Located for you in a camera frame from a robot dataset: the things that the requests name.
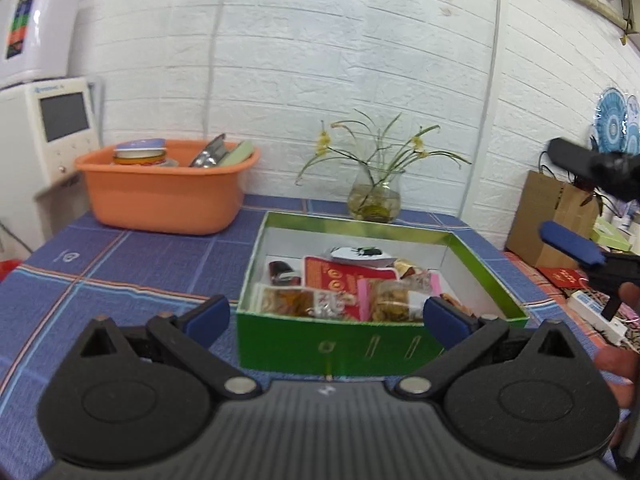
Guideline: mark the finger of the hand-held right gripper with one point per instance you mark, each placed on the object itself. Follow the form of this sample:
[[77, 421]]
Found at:
[[570, 242], [580, 160]]

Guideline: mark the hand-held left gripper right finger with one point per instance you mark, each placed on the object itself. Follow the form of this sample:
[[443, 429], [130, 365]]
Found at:
[[445, 321]]

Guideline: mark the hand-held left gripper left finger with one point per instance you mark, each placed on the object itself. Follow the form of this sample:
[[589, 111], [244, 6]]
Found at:
[[207, 316]]

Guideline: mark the pink-edged clear peanut packet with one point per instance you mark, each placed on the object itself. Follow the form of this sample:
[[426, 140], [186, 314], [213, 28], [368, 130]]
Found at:
[[395, 302]]

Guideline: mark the clear packet with yellow label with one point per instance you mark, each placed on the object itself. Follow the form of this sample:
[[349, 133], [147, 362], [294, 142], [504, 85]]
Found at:
[[407, 267]]

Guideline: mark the clear orange snack packet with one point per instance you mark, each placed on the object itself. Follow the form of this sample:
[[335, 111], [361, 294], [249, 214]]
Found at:
[[285, 300]]

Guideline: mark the dark red dates packet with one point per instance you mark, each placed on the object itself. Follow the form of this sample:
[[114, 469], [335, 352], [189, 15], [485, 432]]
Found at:
[[280, 271]]

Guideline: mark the red mixed nut packet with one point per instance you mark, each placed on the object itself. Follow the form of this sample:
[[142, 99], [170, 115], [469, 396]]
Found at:
[[340, 275]]

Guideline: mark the green cardboard box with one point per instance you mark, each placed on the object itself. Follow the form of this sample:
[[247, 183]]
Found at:
[[325, 345]]

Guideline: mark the person's right hand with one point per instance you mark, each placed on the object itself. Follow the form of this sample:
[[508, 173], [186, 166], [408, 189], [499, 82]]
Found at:
[[632, 297]]

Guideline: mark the light green box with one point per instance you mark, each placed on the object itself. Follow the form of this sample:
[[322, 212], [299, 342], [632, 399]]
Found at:
[[612, 237]]

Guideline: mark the red envelope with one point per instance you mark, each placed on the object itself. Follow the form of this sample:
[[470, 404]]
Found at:
[[562, 276]]

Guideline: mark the black plug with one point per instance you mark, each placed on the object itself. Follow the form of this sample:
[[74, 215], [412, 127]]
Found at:
[[612, 305]]

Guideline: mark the brown paper bag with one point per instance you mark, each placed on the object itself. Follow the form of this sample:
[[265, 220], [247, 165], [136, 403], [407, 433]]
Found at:
[[540, 220]]

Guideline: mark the blue patterned decorative plate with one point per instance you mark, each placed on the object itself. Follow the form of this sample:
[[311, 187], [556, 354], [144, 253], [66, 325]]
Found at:
[[632, 127], [610, 120]]

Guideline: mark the white power strip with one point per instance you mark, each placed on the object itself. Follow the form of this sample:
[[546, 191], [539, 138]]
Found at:
[[587, 310]]

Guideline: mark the red checked cloth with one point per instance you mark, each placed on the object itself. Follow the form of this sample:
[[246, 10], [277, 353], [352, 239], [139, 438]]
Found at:
[[545, 293]]

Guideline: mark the blue checked tablecloth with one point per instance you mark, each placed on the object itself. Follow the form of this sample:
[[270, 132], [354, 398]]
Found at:
[[125, 280]]

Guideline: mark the orange plastic basin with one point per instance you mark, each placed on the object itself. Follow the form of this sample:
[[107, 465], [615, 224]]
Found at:
[[160, 195]]

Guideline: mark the glass vase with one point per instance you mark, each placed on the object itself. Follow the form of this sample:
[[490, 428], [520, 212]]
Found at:
[[375, 200]]

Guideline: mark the metal bowl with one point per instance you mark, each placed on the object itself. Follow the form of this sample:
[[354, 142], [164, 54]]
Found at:
[[207, 155]]

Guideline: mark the light green plastic lid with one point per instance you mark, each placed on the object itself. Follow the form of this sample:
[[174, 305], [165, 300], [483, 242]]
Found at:
[[239, 154]]

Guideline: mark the red bucket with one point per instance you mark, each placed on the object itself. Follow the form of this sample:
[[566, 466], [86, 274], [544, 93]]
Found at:
[[7, 270]]

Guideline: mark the yellow flowering plant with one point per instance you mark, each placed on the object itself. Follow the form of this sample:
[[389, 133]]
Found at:
[[324, 142]]

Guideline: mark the white appliance with screen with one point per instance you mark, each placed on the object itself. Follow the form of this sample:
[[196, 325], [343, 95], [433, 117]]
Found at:
[[70, 155]]

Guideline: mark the white water purifier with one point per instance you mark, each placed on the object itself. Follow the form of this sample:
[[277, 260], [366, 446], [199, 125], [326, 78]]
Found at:
[[50, 20]]

